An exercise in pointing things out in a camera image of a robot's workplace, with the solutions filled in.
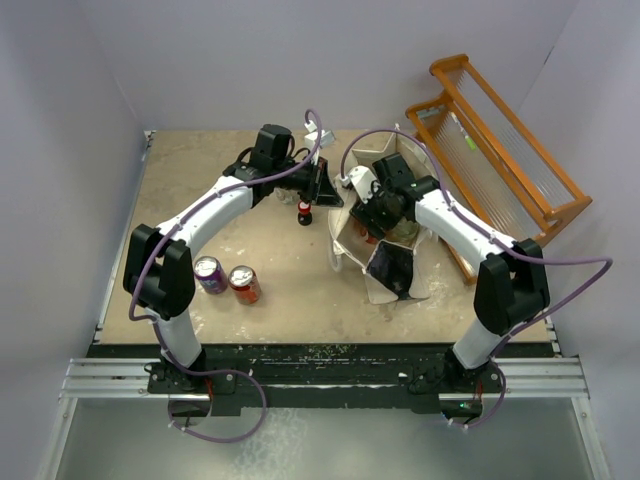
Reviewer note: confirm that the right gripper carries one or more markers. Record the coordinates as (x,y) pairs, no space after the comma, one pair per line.
(367,212)

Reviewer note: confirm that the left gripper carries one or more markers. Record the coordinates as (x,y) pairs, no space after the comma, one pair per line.
(320,190)

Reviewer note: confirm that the clear green-capped glass bottle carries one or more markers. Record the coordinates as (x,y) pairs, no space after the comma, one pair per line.
(404,232)

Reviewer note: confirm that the cream canvas tote bag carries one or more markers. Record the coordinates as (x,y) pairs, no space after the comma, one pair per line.
(392,271)

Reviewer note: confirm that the red can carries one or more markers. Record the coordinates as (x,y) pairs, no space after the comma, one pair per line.
(244,283)
(364,233)

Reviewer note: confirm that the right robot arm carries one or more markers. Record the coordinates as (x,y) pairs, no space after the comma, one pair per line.
(511,282)

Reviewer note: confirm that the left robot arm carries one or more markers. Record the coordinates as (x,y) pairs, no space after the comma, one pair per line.
(158,270)

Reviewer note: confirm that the small dark red-capped bottle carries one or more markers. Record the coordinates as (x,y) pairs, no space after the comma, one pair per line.
(304,216)

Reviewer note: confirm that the green-capped marker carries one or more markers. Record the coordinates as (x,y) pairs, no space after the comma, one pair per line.
(468,139)

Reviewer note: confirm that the orange wooden rack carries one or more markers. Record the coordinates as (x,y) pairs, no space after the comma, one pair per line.
(510,181)

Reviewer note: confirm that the purple soda can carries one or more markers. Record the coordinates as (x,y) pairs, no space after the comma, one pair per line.
(210,275)

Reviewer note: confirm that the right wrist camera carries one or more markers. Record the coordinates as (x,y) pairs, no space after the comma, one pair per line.
(362,180)

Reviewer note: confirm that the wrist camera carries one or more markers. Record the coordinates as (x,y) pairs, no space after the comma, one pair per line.
(362,180)
(318,139)

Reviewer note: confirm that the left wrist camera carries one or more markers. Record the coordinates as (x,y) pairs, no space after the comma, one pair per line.
(318,139)

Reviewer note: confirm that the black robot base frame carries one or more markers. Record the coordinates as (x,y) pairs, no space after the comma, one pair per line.
(420,377)

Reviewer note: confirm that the aluminium rail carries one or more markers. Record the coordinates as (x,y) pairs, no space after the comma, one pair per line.
(107,378)

